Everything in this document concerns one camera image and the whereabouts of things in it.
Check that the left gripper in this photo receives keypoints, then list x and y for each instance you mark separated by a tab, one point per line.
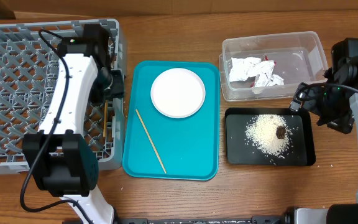
119	89

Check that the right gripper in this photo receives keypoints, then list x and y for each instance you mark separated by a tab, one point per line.
334	118

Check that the wooden chopstick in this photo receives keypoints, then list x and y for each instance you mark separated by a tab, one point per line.
105	118
151	141

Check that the brown food scrap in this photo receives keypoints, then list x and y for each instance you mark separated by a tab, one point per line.
281	132

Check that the white wrapper waste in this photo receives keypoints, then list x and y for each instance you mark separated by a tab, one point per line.
257	70

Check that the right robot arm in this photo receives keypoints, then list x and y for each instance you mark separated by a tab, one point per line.
344	73

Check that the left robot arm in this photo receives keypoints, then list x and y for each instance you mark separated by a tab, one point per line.
63	168

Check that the clear plastic waste bin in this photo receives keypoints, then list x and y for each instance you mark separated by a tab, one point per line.
298	57

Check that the grey plastic dishwasher rack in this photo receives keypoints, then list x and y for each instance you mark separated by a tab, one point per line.
28	74

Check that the large white plate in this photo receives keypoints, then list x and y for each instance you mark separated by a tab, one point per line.
178	93

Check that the black rectangular tray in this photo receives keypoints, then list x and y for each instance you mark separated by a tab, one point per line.
302	152

